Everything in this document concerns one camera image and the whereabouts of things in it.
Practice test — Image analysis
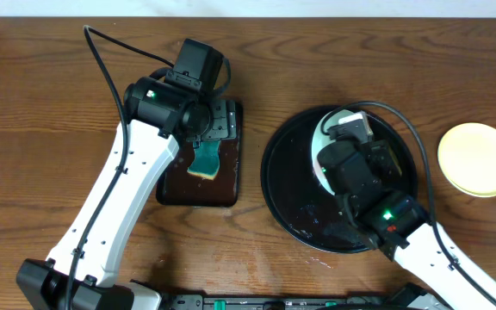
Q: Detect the black cable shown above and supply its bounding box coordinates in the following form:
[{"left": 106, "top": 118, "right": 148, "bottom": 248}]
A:
[
  {"left": 62, "top": 24, "right": 232, "bottom": 310},
  {"left": 319, "top": 100, "right": 496, "bottom": 310}
]

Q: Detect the round black tray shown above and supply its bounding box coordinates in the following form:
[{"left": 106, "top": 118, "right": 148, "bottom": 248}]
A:
[{"left": 261, "top": 106, "right": 419, "bottom": 254}]

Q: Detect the green yellow sponge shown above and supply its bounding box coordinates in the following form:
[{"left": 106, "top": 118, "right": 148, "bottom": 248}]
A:
[{"left": 187, "top": 140, "right": 220, "bottom": 180}]

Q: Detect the left black cable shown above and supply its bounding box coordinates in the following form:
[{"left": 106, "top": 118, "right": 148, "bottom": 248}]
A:
[{"left": 62, "top": 24, "right": 232, "bottom": 310}]

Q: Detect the yellow plate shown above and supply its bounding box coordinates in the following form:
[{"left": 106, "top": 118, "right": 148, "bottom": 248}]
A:
[{"left": 437, "top": 122, "right": 496, "bottom": 198}]

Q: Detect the dark brown rectangular tray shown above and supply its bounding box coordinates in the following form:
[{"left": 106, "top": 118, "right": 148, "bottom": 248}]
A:
[{"left": 156, "top": 102, "right": 243, "bottom": 208}]

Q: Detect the mint plate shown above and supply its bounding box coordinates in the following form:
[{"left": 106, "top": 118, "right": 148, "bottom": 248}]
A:
[{"left": 310, "top": 109, "right": 354, "bottom": 195}]

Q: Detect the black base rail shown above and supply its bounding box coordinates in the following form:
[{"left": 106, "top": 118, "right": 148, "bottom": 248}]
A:
[{"left": 159, "top": 283, "right": 447, "bottom": 310}]

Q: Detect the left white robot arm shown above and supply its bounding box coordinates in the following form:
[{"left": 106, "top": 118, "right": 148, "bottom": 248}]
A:
[{"left": 16, "top": 74, "right": 236, "bottom": 309}]

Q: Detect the right black cable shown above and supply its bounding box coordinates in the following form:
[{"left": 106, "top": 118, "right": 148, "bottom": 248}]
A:
[{"left": 319, "top": 100, "right": 496, "bottom": 310}]

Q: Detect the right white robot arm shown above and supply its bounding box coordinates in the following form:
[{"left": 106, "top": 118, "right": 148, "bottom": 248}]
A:
[{"left": 311, "top": 137, "right": 496, "bottom": 309}]

